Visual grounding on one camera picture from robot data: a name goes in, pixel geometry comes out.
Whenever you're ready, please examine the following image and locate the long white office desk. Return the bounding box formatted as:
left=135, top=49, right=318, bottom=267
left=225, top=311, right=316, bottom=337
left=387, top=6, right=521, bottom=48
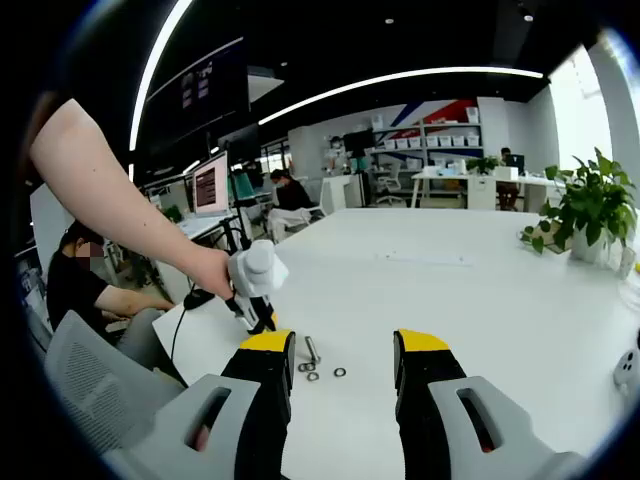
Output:
left=410, top=166, right=557, bottom=212

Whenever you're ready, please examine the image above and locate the grey mesh office chair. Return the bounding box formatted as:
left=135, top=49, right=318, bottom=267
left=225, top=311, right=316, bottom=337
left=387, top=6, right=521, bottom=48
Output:
left=43, top=309, right=187, bottom=454

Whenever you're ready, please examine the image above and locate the black computer mouse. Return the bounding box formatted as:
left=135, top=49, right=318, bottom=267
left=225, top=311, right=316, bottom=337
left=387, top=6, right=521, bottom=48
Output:
left=183, top=288, right=217, bottom=310

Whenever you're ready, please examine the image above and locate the person's left hand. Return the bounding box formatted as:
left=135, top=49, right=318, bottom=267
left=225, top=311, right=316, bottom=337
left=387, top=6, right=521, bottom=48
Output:
left=192, top=245, right=236, bottom=302

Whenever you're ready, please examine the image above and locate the white ceiling light strip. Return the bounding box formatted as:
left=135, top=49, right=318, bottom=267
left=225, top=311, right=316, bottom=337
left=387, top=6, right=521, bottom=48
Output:
left=257, top=65, right=545, bottom=126
left=128, top=0, right=195, bottom=152

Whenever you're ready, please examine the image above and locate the small green desk plant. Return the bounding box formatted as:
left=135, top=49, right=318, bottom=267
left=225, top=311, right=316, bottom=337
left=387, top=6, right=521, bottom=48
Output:
left=466, top=155, right=502, bottom=177

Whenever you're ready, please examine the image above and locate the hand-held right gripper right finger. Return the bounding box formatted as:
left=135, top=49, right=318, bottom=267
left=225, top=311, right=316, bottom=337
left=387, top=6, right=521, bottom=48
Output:
left=392, top=328, right=587, bottom=480

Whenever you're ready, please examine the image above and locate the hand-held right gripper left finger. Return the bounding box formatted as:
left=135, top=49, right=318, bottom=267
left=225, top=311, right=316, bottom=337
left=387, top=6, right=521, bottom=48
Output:
left=102, top=328, right=298, bottom=480

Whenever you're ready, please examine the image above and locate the clear plastic strip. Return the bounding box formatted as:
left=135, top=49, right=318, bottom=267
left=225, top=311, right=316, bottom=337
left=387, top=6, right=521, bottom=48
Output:
left=376, top=251, right=476, bottom=268

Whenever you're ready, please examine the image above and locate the white storage shelf with bins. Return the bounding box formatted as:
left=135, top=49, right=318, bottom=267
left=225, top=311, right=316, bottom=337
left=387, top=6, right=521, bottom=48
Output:
left=372, top=106, right=484, bottom=167

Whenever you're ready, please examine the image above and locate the left hand-held gripper cable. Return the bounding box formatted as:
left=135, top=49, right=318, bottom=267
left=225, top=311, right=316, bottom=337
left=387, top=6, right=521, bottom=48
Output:
left=169, top=282, right=197, bottom=362

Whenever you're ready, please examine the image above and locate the green potted plant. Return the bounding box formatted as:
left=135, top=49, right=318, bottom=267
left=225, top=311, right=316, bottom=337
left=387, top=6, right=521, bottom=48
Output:
left=519, top=146, right=639, bottom=264

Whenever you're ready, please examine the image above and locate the white handheld controller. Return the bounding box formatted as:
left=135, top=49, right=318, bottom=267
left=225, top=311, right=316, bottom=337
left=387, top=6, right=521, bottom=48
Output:
left=613, top=348, right=640, bottom=397

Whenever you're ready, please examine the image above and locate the dark hanging display screen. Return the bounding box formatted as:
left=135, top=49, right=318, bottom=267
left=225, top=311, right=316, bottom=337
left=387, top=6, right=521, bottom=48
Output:
left=144, top=36, right=252, bottom=147

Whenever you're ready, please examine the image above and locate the black screen on stand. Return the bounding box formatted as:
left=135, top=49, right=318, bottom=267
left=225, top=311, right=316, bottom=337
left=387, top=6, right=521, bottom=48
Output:
left=343, top=128, right=376, bottom=154

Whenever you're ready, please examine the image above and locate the white computer monitor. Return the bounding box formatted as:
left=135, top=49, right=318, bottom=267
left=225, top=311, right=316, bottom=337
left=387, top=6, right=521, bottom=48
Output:
left=191, top=151, right=231, bottom=219

